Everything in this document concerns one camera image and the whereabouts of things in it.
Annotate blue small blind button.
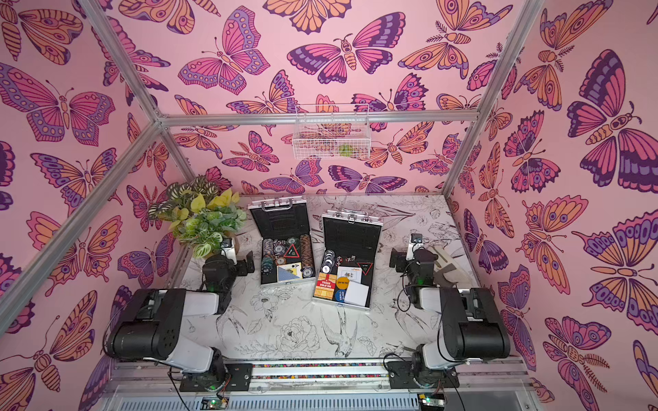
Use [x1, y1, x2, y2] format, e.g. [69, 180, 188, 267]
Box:
[333, 289, 346, 303]

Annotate green all in triangle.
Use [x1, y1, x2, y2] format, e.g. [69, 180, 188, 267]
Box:
[284, 244, 301, 259]

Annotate blue yellow card deck box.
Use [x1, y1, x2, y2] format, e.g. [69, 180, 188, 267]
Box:
[276, 262, 303, 283]

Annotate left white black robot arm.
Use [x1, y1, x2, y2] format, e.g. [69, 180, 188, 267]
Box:
[104, 252, 255, 391]

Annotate aluminium poker case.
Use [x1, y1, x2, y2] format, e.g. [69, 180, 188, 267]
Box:
[313, 209, 383, 310]
[248, 196, 317, 287]

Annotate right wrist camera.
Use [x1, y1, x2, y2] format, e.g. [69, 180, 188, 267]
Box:
[406, 233, 423, 260]

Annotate white wire basket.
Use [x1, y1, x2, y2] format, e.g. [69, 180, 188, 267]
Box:
[291, 103, 372, 160]

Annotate red Texas Holdem card box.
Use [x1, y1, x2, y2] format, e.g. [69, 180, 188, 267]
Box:
[314, 272, 337, 301]

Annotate black 100 chip stack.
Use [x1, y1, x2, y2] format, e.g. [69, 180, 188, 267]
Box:
[260, 238, 276, 276]

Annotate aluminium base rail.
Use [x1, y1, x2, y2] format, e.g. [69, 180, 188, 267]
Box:
[96, 356, 543, 410]

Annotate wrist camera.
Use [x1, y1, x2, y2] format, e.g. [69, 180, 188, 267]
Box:
[406, 233, 423, 260]
[220, 237, 237, 264]

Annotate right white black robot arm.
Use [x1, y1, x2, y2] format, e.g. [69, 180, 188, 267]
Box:
[389, 247, 511, 387]

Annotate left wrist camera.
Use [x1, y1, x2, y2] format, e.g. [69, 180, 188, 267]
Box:
[220, 237, 237, 264]

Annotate yellow big blind button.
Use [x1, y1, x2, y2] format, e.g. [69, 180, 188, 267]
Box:
[336, 277, 351, 289]

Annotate orange black chip stack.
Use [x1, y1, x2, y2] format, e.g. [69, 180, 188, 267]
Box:
[300, 234, 315, 278]

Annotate green potted plant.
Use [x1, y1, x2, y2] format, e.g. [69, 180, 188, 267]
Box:
[147, 176, 247, 259]

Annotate white card box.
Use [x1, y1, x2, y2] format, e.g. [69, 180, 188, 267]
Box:
[344, 282, 369, 308]

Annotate joker playing card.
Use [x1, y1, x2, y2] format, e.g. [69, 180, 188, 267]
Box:
[337, 266, 363, 284]

